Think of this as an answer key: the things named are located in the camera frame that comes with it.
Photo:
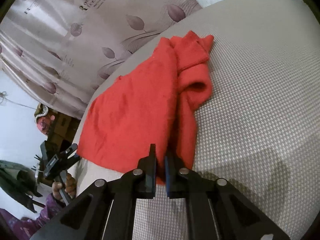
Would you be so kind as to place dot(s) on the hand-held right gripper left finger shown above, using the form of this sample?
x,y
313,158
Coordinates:
x,y
151,177

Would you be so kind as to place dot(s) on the dark hanging jacket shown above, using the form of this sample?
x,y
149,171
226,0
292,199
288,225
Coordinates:
x,y
17,180

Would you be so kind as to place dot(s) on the colourful crocheted item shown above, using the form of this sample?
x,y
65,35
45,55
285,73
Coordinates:
x,y
41,110

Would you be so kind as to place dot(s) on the person's left forearm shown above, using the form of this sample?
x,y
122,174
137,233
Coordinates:
x,y
47,215

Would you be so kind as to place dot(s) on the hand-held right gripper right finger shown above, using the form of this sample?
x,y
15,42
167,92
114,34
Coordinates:
x,y
168,180

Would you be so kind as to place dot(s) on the cardboard box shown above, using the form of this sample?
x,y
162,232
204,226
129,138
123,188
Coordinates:
x,y
62,130

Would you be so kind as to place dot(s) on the beige waffle table cloth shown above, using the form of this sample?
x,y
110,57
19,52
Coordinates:
x,y
250,92

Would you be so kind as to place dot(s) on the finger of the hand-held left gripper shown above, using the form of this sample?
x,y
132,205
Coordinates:
x,y
74,160
71,148

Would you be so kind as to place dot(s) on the leaf print curtain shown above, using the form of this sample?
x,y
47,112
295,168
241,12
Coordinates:
x,y
75,42

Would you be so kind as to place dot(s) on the red knit sweater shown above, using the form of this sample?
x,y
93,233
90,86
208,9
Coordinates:
x,y
130,105

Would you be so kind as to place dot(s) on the person's left hand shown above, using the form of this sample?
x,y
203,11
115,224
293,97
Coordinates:
x,y
71,185

